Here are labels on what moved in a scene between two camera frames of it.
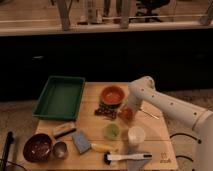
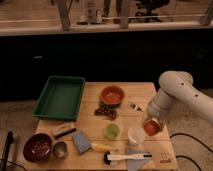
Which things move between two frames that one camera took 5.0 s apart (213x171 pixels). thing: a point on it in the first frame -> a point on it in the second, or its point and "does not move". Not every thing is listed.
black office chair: [145, 9] does not move
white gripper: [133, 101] -> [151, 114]
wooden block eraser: [70, 128] does not move
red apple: [126, 114] -> [151, 128]
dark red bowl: [37, 147] does not move
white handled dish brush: [108, 158] does not move
